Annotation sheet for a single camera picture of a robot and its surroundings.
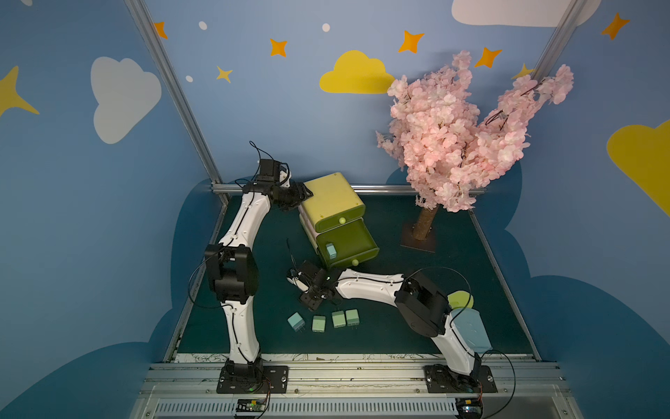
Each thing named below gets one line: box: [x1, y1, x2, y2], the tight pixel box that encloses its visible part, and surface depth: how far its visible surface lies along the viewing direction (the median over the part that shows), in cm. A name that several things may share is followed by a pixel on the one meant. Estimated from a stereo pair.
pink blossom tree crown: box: [376, 50, 575, 213], surface depth 66 cm
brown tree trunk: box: [412, 204, 440, 241], surface depth 103 cm
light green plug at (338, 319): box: [331, 310, 347, 329], surface depth 86 cm
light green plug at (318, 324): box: [311, 315, 327, 333], surface depth 85 cm
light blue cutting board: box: [450, 308, 493, 354], surface depth 86 cm
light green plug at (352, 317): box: [345, 309, 361, 327], surface depth 86 cm
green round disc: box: [447, 290, 474, 310], surface depth 92 cm
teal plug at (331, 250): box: [325, 242, 337, 260], surface depth 92 cm
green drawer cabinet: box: [298, 171, 380, 270], surface depth 94 cm
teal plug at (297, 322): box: [287, 311, 306, 334], surface depth 85 cm
